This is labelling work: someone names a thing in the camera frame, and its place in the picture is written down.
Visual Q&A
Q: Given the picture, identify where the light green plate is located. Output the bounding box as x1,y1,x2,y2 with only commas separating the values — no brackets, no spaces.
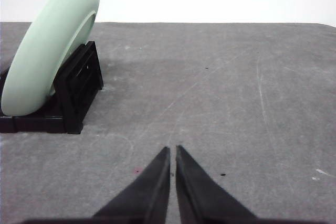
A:
1,0,100,116

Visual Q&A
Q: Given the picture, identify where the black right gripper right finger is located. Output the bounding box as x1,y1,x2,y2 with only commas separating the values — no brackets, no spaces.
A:
176,145,257,224

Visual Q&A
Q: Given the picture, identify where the black plate rack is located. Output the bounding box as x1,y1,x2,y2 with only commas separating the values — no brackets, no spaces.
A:
0,41,104,134

